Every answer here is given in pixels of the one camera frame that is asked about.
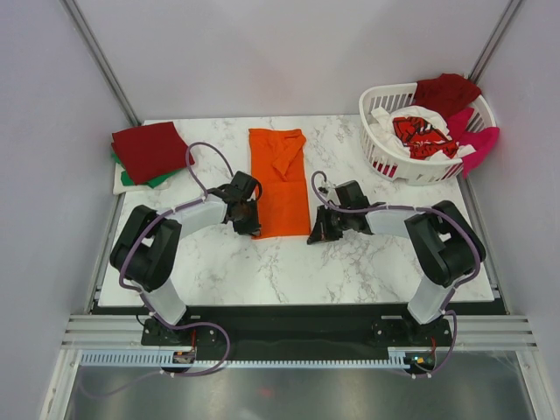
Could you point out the white slotted cable duct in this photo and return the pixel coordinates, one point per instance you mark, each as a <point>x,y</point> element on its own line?
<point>168,359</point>

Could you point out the aluminium frame rail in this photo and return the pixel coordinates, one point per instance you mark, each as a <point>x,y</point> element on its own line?
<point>475,333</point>

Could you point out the dark red crumpled shirt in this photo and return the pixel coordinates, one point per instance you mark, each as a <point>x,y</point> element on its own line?
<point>447,94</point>

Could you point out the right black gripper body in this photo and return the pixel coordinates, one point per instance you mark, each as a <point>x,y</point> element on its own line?
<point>332,224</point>

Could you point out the white laundry basket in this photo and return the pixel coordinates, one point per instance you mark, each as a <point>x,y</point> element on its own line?
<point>389,165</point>

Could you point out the aluminium corner post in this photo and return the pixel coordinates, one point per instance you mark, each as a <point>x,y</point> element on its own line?
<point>499,32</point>
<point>94,48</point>

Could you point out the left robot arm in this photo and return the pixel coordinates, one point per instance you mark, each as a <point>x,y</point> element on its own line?
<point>145,251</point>

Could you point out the folded cream shirt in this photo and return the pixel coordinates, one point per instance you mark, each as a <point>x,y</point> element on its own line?
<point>122,184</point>

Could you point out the white red printed shirt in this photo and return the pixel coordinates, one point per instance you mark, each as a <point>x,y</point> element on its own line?
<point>419,133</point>

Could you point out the orange t shirt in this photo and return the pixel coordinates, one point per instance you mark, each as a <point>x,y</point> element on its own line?
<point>278,163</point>

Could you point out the folded dark red shirt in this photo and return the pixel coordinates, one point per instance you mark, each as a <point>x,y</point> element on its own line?
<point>151,151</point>

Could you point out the pink crumpled shirt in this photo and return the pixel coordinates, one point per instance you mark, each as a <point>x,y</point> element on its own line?
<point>477,140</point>

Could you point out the left aluminium corner post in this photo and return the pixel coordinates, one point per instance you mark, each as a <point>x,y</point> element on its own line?
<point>94,48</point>

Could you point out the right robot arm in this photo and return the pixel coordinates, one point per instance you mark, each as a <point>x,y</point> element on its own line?
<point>447,249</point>

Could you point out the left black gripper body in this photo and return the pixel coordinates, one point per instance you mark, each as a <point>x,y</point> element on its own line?
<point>248,220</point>

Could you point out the folded green shirt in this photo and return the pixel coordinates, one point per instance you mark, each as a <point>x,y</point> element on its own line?
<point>151,182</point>

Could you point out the right aluminium corner post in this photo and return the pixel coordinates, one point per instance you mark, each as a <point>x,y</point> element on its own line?
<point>499,32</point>

